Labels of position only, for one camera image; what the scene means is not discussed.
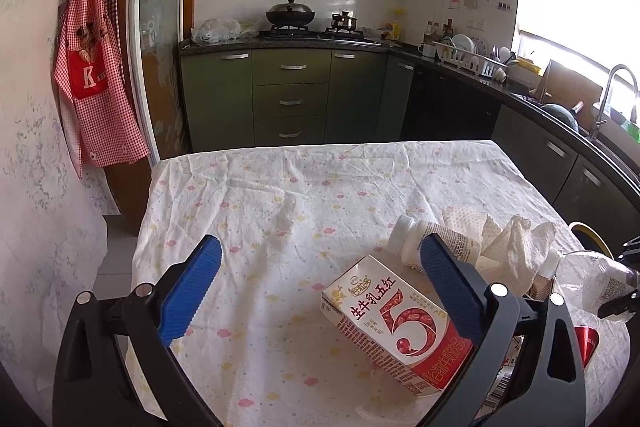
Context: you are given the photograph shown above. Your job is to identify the red white milk carton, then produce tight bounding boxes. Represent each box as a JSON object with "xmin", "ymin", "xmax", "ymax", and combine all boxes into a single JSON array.
[{"xmin": 320, "ymin": 256, "xmax": 473, "ymax": 397}]

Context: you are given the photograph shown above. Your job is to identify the floral white tablecloth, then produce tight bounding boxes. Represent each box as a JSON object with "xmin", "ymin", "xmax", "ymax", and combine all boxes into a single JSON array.
[{"xmin": 130, "ymin": 140, "xmax": 633, "ymax": 427}]

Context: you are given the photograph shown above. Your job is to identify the clear plastic bag on counter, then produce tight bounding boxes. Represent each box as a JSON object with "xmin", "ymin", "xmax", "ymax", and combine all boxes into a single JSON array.
[{"xmin": 191, "ymin": 18, "xmax": 242, "ymax": 46}]

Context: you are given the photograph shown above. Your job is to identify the clear crushed plastic bottle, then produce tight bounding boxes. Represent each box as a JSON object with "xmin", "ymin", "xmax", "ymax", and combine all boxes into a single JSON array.
[{"xmin": 538, "ymin": 249, "xmax": 639, "ymax": 314}]

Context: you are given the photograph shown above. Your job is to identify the green lower kitchen cabinets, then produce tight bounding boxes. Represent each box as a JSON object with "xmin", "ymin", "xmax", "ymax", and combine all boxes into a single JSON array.
[{"xmin": 180, "ymin": 46, "xmax": 639, "ymax": 251}]

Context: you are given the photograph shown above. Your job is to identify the white dish rack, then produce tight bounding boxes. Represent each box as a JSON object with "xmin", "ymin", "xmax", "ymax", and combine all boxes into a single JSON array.
[{"xmin": 434, "ymin": 34, "xmax": 506, "ymax": 81}]

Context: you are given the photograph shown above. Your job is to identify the chrome kitchen faucet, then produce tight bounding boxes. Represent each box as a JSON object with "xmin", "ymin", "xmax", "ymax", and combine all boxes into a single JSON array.
[{"xmin": 588, "ymin": 64, "xmax": 639, "ymax": 141}]

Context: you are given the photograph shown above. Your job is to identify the red checkered apron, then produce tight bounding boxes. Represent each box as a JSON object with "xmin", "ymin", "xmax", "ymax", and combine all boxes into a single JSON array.
[{"xmin": 53, "ymin": 0, "xmax": 149, "ymax": 176}]

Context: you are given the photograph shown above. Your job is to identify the black wok with lid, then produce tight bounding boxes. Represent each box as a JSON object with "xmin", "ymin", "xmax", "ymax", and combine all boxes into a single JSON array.
[{"xmin": 266, "ymin": 0, "xmax": 314, "ymax": 28}]

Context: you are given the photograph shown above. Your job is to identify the glass sliding door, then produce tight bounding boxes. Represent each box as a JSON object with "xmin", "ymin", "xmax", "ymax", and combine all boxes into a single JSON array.
[{"xmin": 126, "ymin": 0, "xmax": 188, "ymax": 166}]

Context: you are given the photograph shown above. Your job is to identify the dark pan in sink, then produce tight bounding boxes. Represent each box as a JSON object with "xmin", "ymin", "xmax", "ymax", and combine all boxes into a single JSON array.
[{"xmin": 541, "ymin": 101, "xmax": 584, "ymax": 132}]

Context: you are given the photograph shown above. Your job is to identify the white plastic bottle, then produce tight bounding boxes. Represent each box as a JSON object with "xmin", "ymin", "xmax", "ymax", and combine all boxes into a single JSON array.
[{"xmin": 385, "ymin": 215, "xmax": 483, "ymax": 269}]

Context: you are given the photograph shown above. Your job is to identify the red soda can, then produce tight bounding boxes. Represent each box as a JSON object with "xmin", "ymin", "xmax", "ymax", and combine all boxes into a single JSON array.
[{"xmin": 574, "ymin": 326, "xmax": 600, "ymax": 369}]

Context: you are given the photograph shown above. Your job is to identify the white paper towel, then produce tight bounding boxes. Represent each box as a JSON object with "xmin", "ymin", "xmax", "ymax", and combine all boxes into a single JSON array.
[{"xmin": 442, "ymin": 207, "xmax": 558, "ymax": 296}]

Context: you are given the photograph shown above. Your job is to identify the small pot on stove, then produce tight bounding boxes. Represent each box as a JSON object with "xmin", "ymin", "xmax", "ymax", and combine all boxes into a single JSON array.
[{"xmin": 331, "ymin": 11, "xmax": 357, "ymax": 31}]

